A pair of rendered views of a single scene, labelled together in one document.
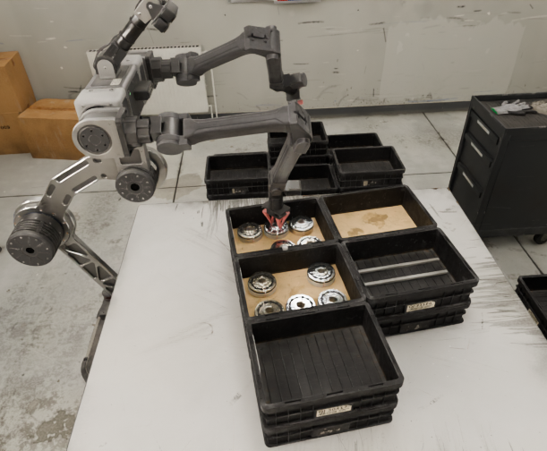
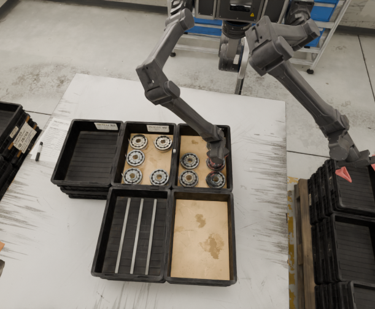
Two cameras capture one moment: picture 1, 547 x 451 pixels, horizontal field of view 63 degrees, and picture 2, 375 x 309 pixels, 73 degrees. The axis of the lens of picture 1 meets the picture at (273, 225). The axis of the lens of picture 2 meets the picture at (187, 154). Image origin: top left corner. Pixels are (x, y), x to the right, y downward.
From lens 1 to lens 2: 1.60 m
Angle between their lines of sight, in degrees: 63
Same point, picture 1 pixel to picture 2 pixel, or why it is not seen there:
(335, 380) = (85, 164)
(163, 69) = (291, 18)
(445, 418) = (57, 227)
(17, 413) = not seen: hidden behind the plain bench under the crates
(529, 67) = not seen: outside the picture
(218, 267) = not seen: hidden behind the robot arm
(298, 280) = (161, 165)
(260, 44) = (251, 38)
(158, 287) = (200, 108)
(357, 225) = (207, 225)
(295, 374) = (98, 148)
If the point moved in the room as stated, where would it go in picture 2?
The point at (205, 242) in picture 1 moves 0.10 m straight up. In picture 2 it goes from (236, 134) to (239, 125)
